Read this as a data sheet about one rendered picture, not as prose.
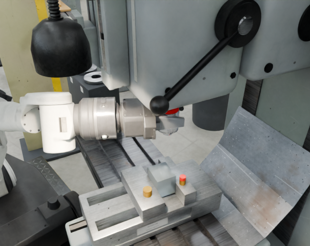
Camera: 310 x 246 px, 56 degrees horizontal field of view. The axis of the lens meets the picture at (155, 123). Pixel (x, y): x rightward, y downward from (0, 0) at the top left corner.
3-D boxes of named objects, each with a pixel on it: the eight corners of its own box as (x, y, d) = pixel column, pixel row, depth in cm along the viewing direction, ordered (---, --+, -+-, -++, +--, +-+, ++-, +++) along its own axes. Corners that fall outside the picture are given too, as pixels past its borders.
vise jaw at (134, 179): (142, 222, 69) (142, 211, 67) (121, 181, 80) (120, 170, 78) (164, 213, 71) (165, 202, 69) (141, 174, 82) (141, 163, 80)
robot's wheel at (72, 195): (66, 216, 144) (58, 187, 133) (75, 211, 146) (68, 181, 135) (86, 243, 131) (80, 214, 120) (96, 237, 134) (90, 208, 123)
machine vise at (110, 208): (96, 259, 69) (90, 230, 62) (81, 213, 80) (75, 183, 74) (219, 209, 81) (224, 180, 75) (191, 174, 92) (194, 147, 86)
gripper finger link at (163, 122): (183, 127, 62) (154, 128, 61) (184, 114, 60) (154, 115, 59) (184, 131, 60) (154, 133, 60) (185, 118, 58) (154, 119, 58)
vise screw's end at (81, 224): (71, 234, 70) (69, 229, 69) (69, 228, 71) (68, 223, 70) (87, 228, 72) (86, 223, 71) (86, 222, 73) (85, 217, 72)
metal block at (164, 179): (157, 199, 74) (157, 182, 71) (147, 183, 79) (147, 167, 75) (175, 192, 76) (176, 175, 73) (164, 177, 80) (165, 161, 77)
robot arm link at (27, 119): (51, 93, 55) (11, 93, 62) (55, 140, 56) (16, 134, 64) (78, 91, 60) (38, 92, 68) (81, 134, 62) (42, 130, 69)
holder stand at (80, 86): (94, 134, 111) (87, 86, 100) (72, 110, 126) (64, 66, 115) (122, 124, 116) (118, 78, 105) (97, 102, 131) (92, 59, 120)
